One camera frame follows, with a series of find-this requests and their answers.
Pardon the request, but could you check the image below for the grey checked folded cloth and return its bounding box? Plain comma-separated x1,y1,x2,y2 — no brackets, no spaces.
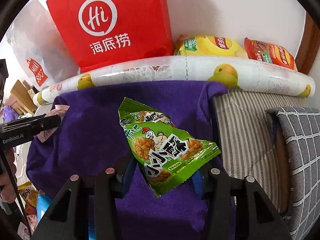
266,107,319,239

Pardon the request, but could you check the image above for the yellow chips bag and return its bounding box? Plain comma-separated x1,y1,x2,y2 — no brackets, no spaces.
174,35,248,59

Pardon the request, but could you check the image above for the green triangular snack packet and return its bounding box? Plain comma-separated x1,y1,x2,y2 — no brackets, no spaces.
118,98,221,197

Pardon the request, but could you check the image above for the pale pink small packet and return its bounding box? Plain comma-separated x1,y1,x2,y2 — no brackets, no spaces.
37,105,70,142

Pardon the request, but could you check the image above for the rolled pear-print tablecloth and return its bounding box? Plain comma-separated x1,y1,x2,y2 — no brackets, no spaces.
33,56,316,107

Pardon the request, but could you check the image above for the red paper shopping bag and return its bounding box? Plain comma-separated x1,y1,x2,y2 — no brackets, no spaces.
47,0,174,72

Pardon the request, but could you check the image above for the blue tissue box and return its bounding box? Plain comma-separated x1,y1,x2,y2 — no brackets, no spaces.
36,193,53,222

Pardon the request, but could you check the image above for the yellow triangular snack packet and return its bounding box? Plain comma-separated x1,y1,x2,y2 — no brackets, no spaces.
17,181,43,208

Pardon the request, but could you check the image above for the wooden headboard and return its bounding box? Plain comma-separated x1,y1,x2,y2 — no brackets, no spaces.
10,80,37,115

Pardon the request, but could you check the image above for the white plastic Miniso bag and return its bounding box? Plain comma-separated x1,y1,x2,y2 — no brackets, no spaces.
6,0,80,90

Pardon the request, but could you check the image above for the person left hand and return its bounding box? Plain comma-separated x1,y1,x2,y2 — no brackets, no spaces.
0,149,17,204

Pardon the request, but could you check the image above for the orange chips bag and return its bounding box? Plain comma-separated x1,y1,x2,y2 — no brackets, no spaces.
244,38,297,71

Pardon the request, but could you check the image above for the brown door frame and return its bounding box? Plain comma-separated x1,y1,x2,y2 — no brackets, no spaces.
295,13,319,75

